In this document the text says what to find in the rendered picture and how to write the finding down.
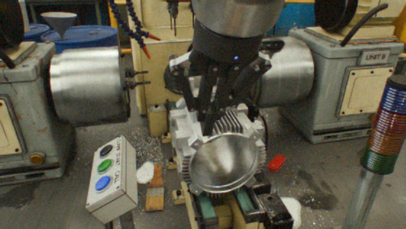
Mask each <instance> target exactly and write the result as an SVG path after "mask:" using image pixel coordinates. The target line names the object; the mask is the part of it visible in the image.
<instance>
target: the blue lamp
mask: <svg viewBox="0 0 406 229"><path fill-rule="evenodd" d="M379 104H380V105H381V106H382V108H384V109H388V110H389V111H392V112H396V113H400V114H406V89H401V88H398V87H395V86H391V85H390V84H389V83H388V82H387V81H386V84H385V86H384V89H383V92H382V97H381V100H380V102H379Z"/></svg>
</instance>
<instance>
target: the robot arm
mask: <svg viewBox="0 0 406 229"><path fill-rule="evenodd" d="M191 3H192V6H193V10H194V15H195V17H196V18H195V25H194V37H193V41H192V43H191V45H190V46H189V47H188V49H187V53H186V54H184V55H183V56H181V57H179V56H178V55H176V54H172V55H170V56H169V57H168V61H169V65H170V74H171V75H172V76H173V77H174V78H175V79H177V80H178V81H179V83H180V86H181V91H182V94H183V97H184V100H185V103H186V106H187V109H188V111H189V112H195V111H196V120H197V121H198V122H199V123H200V128H201V132H202V136H211V135H212V129H213V127H214V124H215V121H216V120H220V119H221V117H222V116H225V115H226V114H227V113H226V110H225V109H226V107H230V108H236V107H237V106H238V105H240V103H241V102H242V99H243V98H244V97H245V96H246V95H247V93H248V92H249V91H250V90H251V89H252V87H253V86H254V84H255V83H256V81H257V80H258V78H260V77H261V76H262V75H264V74H265V73H266V72H267V71H268V70H269V69H270V68H271V67H272V65H271V63H270V60H269V57H268V53H267V52H266V51H258V50H259V48H260V45H261V43H262V40H263V38H264V35H265V33H266V32H267V31H269V29H271V28H272V27H273V26H274V25H275V24H276V23H277V21H278V17H279V14H280V13H281V10H282V7H283V5H284V3H285V0H191ZM190 64H192V65H193V66H195V68H196V69H197V70H198V71H199V72H200V73H201V74H202V75H201V79H200V84H199V90H198V95H196V97H194V93H193V91H192V87H191V83H190V80H189V73H188V71H189V70H190V66H189V65H190ZM240 72H241V74H240V75H239V73H240ZM238 75H239V76H238ZM218 77H219V80H218V83H217V88H216V91H215V97H212V90H213V86H215V84H216V81H217V78H218ZM214 98H215V100H214Z"/></svg>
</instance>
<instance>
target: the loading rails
mask: <svg viewBox="0 0 406 229"><path fill-rule="evenodd" d="M166 103H167V129H168V133H163V134H161V137H162V142H163V143H167V142H171V141H173V136H172V133H171V130H170V119H169V114H170V110H177V109H179V108H177V106H176V103H177V101H169V100H168V99H166ZM166 163H167V169H168V170H169V169H175V168H177V164H178V165H179V161H178V157H170V158H167V159H166ZM189 184H191V183H185V182H184V181H183V182H181V185H182V188H183V189H182V190H177V191H172V196H173V203H174V204H185V203H186V207H187V211H188V215H189V219H190V222H191V227H192V229H223V228H230V227H233V229H265V226H264V225H263V223H264V218H265V211H264V209H263V208H262V205H261V203H259V201H258V199H257V197H256V195H255V194H254V190H253V189H252V187H250V188H248V187H246V186H245V185H242V186H241V187H240V189H239V192H238V191H237V190H236V192H235V193H234V192H233V191H232V192H231V195H230V194H229V191H228V195H227V196H226V192H225V194H224V197H223V195H222V193H220V198H221V199H222V202H223V204H224V205H220V206H215V207H213V206H212V201H211V198H210V195H209V197H208V196H207V192H206V191H203V192H201V193H200V194H199V195H196V194H195V193H192V192H191V191H190V189H189Z"/></svg>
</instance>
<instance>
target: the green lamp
mask: <svg viewBox="0 0 406 229"><path fill-rule="evenodd" d="M398 156H399V154H397V155H394V156H388V155H383V154H379V153H377V152H375V151H373V150H372V149H371V148H370V147H369V146H368V145H367V144H366V145H365V148H364V151H363V153H362V157H361V162H362V164H363V165H364V166H365V167H367V168H368V169H371V170H373V171H376V172H391V171H392V169H393V168H394V165H395V163H396V161H397V157H398Z"/></svg>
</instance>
